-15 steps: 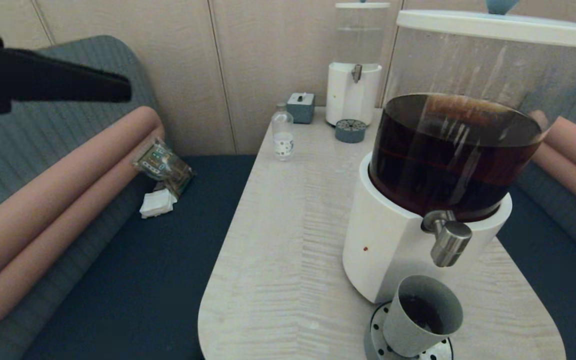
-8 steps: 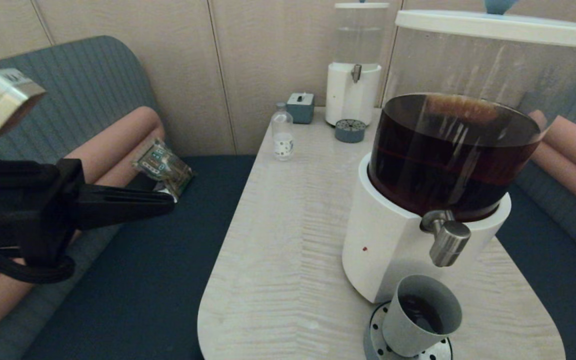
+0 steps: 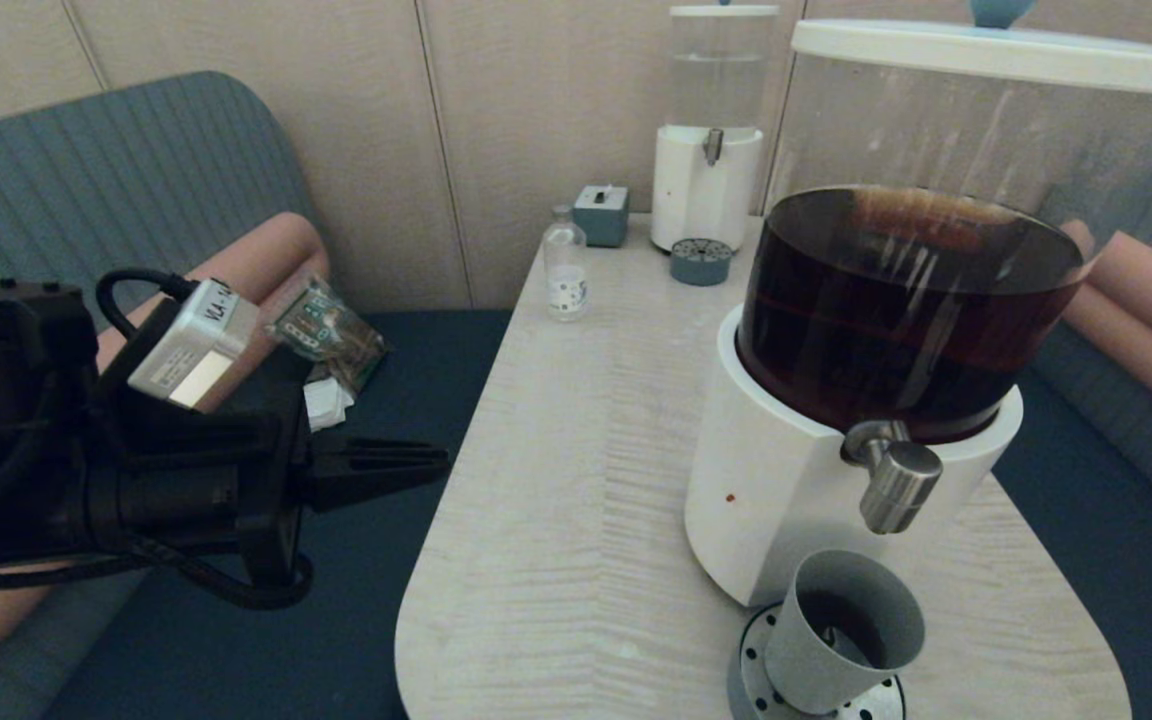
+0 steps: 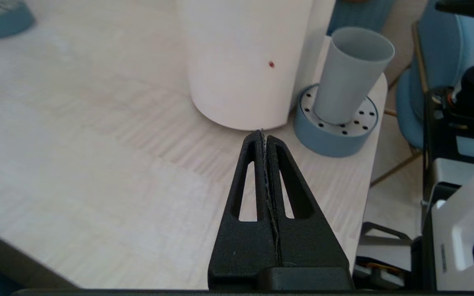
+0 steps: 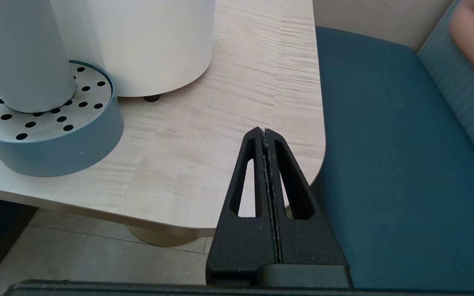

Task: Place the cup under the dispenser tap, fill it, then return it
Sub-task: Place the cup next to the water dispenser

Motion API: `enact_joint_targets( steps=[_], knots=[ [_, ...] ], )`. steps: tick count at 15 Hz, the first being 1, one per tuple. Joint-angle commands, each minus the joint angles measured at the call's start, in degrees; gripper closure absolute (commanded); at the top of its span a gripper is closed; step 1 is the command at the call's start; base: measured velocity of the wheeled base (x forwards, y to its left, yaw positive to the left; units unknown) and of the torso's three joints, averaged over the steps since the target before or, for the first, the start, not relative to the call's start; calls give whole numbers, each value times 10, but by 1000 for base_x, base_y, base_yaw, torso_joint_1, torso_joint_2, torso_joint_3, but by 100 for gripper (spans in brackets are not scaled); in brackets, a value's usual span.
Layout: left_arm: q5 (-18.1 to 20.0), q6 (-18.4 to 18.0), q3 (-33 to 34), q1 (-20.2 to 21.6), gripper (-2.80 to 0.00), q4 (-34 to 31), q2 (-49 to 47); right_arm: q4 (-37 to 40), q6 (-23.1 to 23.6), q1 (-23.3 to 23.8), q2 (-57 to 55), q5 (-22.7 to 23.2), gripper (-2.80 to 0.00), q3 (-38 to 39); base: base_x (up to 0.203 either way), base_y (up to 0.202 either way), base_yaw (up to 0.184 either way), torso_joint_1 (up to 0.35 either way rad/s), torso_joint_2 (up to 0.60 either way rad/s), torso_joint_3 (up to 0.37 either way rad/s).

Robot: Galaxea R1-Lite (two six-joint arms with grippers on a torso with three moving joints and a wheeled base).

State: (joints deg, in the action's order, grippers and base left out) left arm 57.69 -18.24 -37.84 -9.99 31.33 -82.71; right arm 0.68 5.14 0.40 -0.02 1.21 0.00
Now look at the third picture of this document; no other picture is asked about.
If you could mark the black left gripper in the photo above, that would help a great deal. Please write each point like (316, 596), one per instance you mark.
(186, 480)

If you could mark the grey plastic cup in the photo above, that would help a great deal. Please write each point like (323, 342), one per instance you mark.
(816, 660)

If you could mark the large metal dispenser tap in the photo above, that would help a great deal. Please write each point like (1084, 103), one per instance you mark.
(898, 485)

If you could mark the white folded napkin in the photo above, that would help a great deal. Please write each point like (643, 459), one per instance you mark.
(328, 405)

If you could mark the green snack packet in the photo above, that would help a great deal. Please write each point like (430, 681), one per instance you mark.
(336, 335)

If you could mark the clear plastic bottle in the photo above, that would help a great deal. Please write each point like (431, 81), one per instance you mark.
(566, 278)

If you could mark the small blue-grey box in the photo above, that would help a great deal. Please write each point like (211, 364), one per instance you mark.
(601, 217)

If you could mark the small perforated drip tray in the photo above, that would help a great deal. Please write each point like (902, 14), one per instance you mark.
(701, 262)

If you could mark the large tea dispenser white base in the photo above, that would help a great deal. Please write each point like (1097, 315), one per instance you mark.
(766, 480)

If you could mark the grey-blue upholstered sofa bench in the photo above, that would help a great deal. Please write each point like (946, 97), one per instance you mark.
(86, 180)
(1116, 540)

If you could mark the small water dispenser white base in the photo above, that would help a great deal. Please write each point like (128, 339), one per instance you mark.
(696, 195)

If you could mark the large perforated metal drip tray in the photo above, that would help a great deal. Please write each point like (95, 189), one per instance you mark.
(751, 680)

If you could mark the small metal dispenser tap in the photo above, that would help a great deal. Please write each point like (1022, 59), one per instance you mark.
(712, 146)

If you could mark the white lid with blue knob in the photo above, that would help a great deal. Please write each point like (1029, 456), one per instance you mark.
(996, 50)

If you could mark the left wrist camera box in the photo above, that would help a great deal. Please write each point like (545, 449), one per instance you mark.
(191, 345)

